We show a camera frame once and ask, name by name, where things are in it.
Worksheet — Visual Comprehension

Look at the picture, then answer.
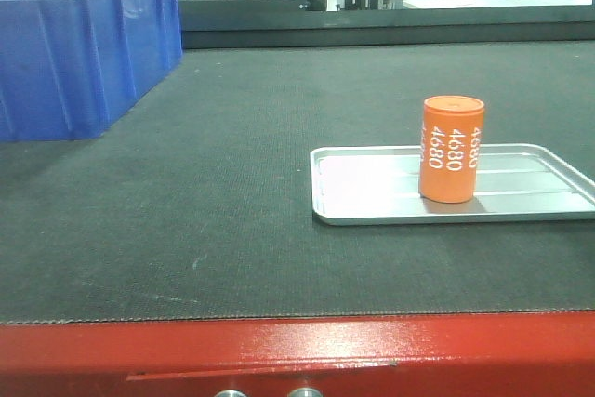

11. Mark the orange cylindrical capacitor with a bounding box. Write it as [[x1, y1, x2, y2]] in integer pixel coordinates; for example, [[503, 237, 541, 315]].
[[418, 95, 485, 204]]

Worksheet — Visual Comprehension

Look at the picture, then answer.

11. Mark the blue plastic crate on conveyor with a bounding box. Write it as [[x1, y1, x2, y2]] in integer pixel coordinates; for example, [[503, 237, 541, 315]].
[[1, 0, 182, 142]]

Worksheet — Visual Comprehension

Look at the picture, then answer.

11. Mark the silver metal tray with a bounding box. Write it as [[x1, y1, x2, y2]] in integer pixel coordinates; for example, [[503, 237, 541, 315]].
[[310, 143, 594, 225]]

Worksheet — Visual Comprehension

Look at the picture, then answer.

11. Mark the black conveyor side rail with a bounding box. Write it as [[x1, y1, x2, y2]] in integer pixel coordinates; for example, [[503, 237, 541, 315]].
[[178, 0, 594, 49]]

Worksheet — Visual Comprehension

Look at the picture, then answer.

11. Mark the red conveyor frame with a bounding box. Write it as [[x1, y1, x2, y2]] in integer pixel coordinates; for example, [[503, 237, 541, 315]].
[[1, 311, 594, 396]]

